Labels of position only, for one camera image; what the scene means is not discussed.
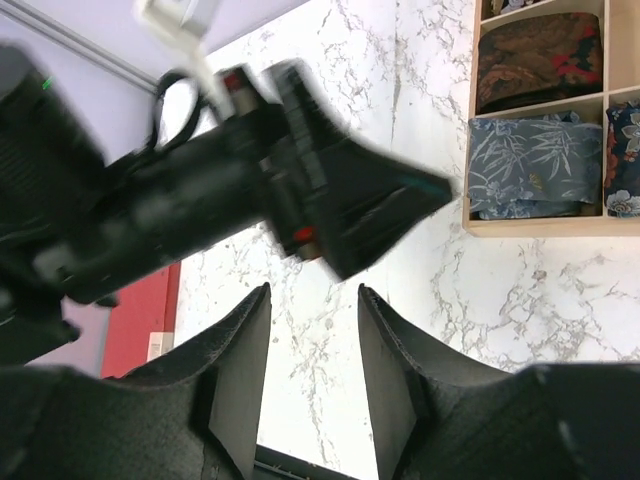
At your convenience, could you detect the grey aluminium frame post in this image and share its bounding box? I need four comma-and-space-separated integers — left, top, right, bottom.
1, 0, 156, 93

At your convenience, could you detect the red flat box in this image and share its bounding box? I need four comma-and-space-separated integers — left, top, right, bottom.
101, 263, 181, 377

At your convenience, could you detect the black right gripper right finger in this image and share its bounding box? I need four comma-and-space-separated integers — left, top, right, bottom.
358, 286, 639, 479

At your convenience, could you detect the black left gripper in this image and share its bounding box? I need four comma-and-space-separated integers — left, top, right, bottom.
99, 58, 454, 281

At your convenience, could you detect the wooden compartment tray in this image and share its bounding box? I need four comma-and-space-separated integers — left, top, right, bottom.
462, 0, 640, 239

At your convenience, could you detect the grey blue rolled tie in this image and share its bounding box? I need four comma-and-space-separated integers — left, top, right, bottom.
467, 111, 603, 220

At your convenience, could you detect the dark blue floral tie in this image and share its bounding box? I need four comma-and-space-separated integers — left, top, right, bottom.
604, 100, 640, 218

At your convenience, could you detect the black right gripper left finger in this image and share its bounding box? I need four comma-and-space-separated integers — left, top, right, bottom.
1, 285, 271, 479

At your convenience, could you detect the multicolour patterned rolled tie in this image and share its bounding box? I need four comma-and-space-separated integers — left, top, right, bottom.
490, 0, 540, 17

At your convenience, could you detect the dark brown rolled tie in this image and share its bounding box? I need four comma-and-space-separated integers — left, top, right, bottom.
476, 12, 603, 114

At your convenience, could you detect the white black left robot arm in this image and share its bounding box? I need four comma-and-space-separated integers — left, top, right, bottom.
1, 44, 454, 365

